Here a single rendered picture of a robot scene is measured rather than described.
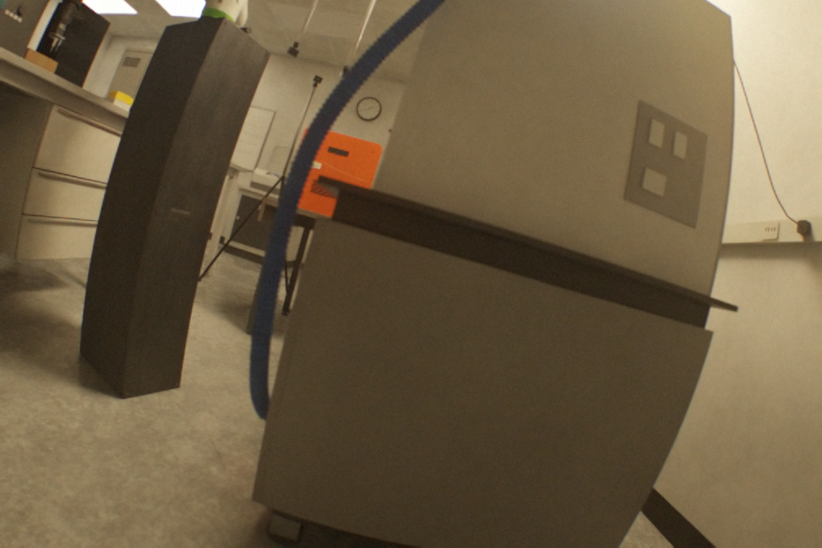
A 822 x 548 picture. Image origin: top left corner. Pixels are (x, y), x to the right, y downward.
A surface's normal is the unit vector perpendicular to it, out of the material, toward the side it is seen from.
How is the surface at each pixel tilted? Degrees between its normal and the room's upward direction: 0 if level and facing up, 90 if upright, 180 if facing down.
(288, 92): 90
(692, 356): 90
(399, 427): 90
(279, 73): 90
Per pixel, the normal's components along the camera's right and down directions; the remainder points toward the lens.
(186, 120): 0.91, 0.26
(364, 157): 0.01, -0.02
